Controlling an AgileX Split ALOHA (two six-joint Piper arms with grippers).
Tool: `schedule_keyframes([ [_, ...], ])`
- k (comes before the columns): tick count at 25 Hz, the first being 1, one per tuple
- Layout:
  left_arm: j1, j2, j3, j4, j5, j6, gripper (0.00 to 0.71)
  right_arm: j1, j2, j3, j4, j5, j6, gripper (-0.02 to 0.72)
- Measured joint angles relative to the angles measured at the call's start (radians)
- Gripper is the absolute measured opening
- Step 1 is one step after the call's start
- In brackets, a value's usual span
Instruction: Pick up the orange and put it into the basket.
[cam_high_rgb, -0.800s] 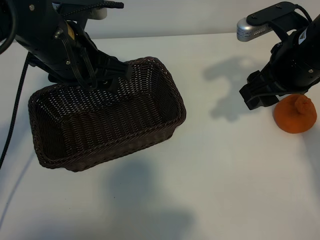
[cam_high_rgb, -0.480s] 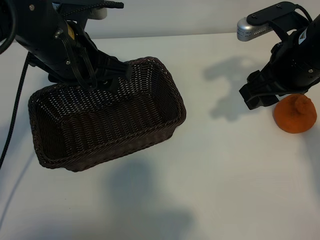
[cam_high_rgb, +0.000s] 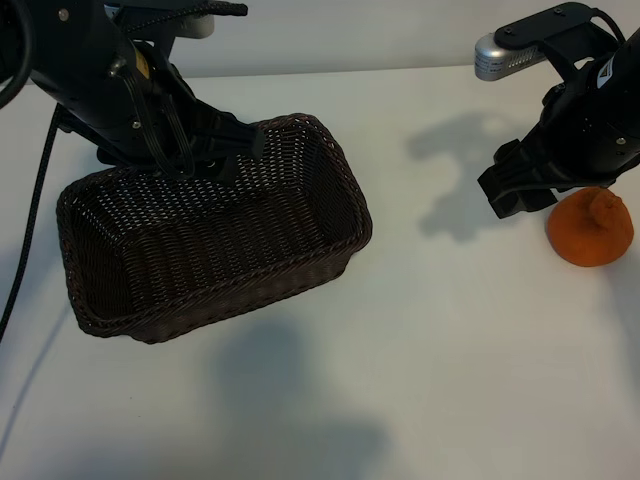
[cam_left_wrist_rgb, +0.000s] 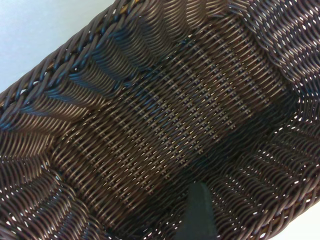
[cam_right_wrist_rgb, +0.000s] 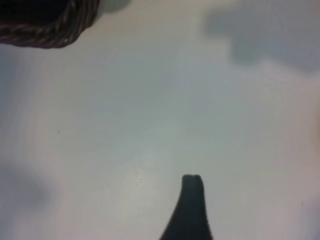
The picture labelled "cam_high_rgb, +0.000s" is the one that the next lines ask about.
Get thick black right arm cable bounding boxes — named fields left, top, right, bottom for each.
left=589, top=9, right=627, bottom=47

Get black right camera mount bracket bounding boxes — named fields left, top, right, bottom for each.
left=492, top=4, right=626, bottom=86

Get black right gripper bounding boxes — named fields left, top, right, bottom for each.
left=477, top=39, right=640, bottom=220

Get wrinkled orange fruit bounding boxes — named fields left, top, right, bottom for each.
left=546, top=187, right=634, bottom=268

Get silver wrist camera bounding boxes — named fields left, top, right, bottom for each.
left=472, top=32, right=541, bottom=80
left=172, top=13, right=217, bottom=39

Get black left camera mount bracket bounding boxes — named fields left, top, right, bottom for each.
left=102, top=0, right=250, bottom=26

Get thin black left wrist cable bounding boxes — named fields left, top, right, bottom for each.
left=119, top=69, right=196, bottom=181

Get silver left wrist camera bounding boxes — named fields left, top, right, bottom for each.
left=172, top=13, right=217, bottom=39

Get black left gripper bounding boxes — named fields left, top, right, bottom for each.
left=29, top=29, right=266, bottom=184

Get black braided cable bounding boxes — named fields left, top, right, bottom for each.
left=0, top=107, right=60, bottom=344

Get dark brown wicker basket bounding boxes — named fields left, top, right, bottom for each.
left=55, top=113, right=374, bottom=346

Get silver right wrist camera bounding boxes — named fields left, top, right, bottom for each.
left=472, top=32, right=541, bottom=80

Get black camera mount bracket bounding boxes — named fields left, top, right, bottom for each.
left=102, top=0, right=250, bottom=26
left=492, top=4, right=626, bottom=86

